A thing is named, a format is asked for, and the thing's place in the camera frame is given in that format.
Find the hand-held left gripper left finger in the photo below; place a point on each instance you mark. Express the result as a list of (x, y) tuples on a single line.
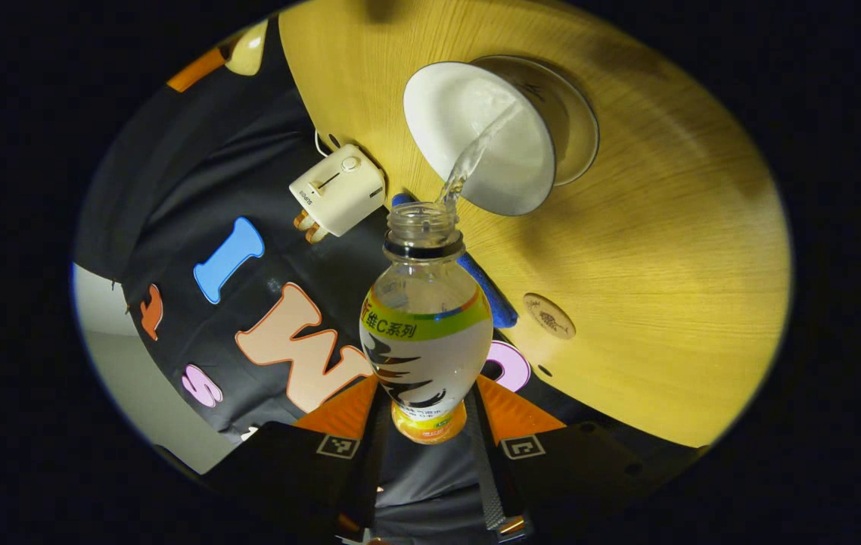
[(374, 477)]

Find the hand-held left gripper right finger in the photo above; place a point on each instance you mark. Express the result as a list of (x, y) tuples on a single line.
[(492, 484)]

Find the clear plastic water bottle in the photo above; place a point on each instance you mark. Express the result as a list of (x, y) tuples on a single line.
[(423, 356)]

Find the beige ceramic teacup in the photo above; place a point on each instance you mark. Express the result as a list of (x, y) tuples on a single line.
[(438, 106)]

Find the brown bread slice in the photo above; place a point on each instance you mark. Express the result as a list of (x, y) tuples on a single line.
[(301, 219), (316, 232)]

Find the white toaster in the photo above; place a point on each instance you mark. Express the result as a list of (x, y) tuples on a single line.
[(340, 189)]

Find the white saucer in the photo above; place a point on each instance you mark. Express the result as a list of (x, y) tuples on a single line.
[(583, 136)]

